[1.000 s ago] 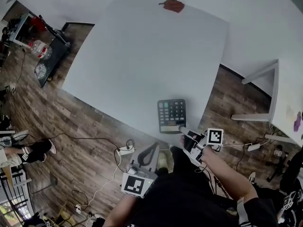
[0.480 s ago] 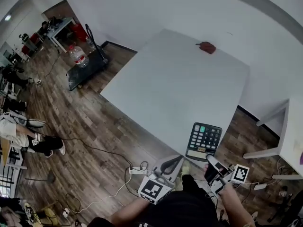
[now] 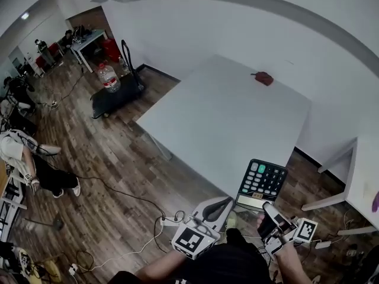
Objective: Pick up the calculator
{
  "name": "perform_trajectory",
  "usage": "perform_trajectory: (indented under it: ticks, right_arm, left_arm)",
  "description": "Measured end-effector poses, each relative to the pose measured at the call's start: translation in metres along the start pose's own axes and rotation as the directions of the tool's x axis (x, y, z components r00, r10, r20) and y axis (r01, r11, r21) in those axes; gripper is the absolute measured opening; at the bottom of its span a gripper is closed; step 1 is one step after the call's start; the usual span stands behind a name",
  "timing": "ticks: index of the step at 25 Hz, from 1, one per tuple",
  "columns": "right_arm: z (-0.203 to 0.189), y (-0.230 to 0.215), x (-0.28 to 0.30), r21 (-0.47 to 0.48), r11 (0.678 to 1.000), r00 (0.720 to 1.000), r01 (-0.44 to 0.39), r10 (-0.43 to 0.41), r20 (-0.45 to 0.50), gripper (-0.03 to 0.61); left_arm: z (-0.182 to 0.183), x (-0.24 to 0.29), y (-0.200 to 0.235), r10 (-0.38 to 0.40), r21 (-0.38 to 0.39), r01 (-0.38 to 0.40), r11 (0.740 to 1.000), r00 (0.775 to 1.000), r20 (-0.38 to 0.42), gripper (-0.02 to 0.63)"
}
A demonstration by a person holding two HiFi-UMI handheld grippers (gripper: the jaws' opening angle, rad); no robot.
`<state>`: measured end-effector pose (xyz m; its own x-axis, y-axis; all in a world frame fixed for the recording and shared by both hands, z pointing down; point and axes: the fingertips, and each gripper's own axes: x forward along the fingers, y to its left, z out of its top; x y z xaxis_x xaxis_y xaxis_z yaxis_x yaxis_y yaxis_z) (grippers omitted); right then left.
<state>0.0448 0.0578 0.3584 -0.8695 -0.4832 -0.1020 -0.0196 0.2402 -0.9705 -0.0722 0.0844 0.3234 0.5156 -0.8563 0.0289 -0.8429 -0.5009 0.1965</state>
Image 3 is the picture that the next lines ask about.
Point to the person's black clothing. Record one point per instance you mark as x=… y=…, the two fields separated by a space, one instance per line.
x=225 y=262

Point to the red pouch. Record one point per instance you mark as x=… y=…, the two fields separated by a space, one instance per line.
x=263 y=78

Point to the white desk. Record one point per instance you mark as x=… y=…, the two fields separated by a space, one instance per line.
x=361 y=173

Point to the purple object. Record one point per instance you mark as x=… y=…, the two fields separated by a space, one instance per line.
x=376 y=203

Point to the white metal rack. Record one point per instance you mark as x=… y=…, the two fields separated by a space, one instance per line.
x=9 y=206

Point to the black platform cart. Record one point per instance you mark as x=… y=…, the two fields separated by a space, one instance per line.
x=118 y=99

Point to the person's right forearm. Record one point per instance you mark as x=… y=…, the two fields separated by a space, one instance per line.
x=293 y=265

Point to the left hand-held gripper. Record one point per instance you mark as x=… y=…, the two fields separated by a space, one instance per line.
x=189 y=241

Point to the person's yellow-green shoe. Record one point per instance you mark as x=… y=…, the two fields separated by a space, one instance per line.
x=231 y=220

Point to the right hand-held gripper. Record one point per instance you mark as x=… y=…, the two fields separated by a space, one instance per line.
x=306 y=231

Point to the large clear water jug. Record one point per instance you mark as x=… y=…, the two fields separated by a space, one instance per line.
x=109 y=78

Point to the white power strip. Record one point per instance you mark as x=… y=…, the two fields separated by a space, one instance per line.
x=73 y=269
x=171 y=221
x=322 y=244

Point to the small clear bottle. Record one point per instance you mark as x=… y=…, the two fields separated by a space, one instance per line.
x=123 y=65

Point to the small white table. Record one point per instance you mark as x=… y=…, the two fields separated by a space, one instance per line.
x=89 y=40

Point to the black calculator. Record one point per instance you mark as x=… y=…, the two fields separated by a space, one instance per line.
x=262 y=182

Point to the person's left forearm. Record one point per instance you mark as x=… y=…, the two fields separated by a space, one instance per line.
x=165 y=265

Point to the red box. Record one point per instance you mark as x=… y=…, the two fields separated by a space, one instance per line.
x=112 y=49

